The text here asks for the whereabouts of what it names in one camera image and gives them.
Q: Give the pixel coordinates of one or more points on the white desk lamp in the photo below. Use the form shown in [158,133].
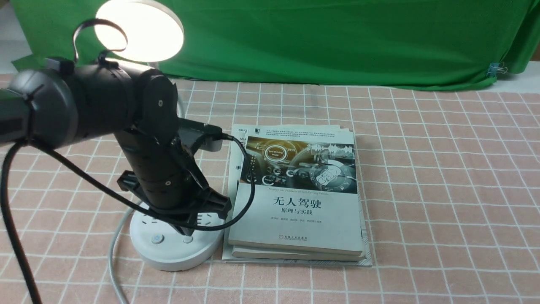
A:
[151,34]

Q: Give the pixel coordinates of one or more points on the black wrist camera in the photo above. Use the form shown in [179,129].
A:
[197,136]

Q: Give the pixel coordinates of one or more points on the blue binder clip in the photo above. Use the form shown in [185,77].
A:
[495,69]

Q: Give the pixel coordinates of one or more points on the pink checkered tablecloth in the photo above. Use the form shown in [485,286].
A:
[449,181]

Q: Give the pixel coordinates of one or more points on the green backdrop cloth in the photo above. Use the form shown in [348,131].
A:
[430,45]

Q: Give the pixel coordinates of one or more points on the bottom book in stack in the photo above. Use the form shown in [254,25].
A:
[236,159]

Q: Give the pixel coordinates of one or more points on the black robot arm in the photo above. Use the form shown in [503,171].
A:
[63,105]

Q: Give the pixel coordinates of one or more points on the top self-driving textbook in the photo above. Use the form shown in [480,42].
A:
[295,207]

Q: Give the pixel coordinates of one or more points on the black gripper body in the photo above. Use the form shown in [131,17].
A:
[168,180]

